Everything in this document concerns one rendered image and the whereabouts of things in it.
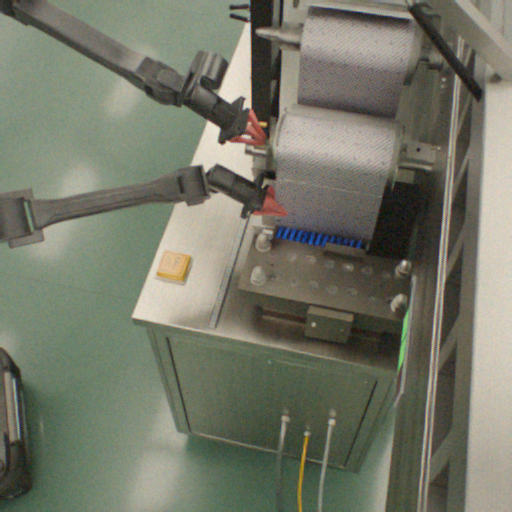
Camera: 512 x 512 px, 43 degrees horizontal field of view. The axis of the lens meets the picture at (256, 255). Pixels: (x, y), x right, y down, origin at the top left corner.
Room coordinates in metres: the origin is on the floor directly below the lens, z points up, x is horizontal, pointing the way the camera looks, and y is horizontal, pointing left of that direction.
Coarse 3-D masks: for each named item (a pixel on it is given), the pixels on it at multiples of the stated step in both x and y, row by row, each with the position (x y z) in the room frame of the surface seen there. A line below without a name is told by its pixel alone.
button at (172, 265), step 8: (168, 256) 0.93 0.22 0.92; (176, 256) 0.93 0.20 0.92; (184, 256) 0.93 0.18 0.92; (160, 264) 0.91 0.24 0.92; (168, 264) 0.91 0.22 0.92; (176, 264) 0.90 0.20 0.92; (184, 264) 0.91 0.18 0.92; (160, 272) 0.88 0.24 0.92; (168, 272) 0.88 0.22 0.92; (176, 272) 0.88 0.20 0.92; (184, 272) 0.88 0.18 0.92
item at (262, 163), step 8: (256, 152) 1.05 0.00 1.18; (264, 152) 1.04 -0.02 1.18; (256, 160) 1.06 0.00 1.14; (264, 160) 1.06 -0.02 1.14; (256, 168) 1.04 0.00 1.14; (264, 168) 1.04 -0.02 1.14; (272, 168) 1.03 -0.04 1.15; (256, 176) 1.04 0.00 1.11; (272, 176) 1.03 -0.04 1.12; (264, 184) 1.04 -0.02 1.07; (272, 184) 1.03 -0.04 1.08; (264, 208) 1.04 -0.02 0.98; (256, 216) 1.07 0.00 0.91; (264, 216) 1.04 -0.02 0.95; (272, 216) 1.03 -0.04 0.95; (256, 224) 1.04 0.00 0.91; (264, 224) 1.04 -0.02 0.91; (272, 224) 1.03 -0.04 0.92
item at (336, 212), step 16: (288, 192) 0.94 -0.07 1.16; (304, 192) 0.93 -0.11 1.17; (320, 192) 0.93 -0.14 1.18; (336, 192) 0.92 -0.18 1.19; (352, 192) 0.91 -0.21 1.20; (288, 208) 0.94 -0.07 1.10; (304, 208) 0.93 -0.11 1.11; (320, 208) 0.93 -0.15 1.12; (336, 208) 0.92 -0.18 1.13; (352, 208) 0.91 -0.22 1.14; (368, 208) 0.90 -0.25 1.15; (288, 224) 0.94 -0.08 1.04; (304, 224) 0.93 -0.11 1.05; (320, 224) 0.93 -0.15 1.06; (336, 224) 0.92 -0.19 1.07; (352, 224) 0.91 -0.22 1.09; (368, 224) 0.90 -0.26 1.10; (368, 240) 0.90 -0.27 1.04
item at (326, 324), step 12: (312, 312) 0.71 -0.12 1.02; (324, 312) 0.71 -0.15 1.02; (336, 312) 0.71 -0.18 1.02; (312, 324) 0.70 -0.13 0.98; (324, 324) 0.70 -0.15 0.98; (336, 324) 0.70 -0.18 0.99; (348, 324) 0.69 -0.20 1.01; (312, 336) 0.71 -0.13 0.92; (324, 336) 0.70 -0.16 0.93; (336, 336) 0.70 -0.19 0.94; (348, 336) 0.69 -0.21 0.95
